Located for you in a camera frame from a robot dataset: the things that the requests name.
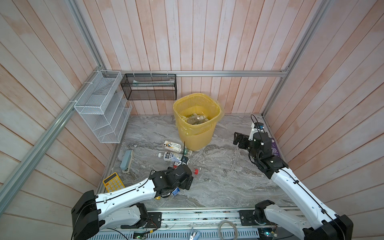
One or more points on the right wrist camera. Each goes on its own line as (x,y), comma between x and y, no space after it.
(256,128)

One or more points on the red label clear bottle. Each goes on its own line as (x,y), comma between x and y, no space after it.
(183,168)

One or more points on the oolong tea label bottle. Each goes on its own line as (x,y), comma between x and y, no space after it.
(170,156)

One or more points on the crane label clear bottle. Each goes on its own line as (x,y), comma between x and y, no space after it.
(177,148)

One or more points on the black mesh wall basket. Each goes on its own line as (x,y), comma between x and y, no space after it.
(149,87)

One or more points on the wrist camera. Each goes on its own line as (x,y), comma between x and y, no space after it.
(256,128)
(184,160)

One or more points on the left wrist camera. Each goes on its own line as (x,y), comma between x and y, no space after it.
(184,160)

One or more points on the purple paperback book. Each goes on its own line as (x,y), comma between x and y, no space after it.
(275,149)

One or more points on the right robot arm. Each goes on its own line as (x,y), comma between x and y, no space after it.
(320,223)

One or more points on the white wire mesh shelf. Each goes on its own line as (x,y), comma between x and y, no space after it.
(104,107)

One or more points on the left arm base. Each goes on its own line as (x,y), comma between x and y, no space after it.
(142,218)

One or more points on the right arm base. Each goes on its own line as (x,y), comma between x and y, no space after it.
(256,217)

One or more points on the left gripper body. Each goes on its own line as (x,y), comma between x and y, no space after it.
(185,184)

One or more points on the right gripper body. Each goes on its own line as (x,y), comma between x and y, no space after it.
(245,144)

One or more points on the yellow ribbed trash bin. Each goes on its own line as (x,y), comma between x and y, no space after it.
(196,137)

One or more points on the yellow plastic bin liner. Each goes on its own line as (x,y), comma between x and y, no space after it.
(202,105)

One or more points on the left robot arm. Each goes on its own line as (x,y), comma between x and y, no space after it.
(93,212)

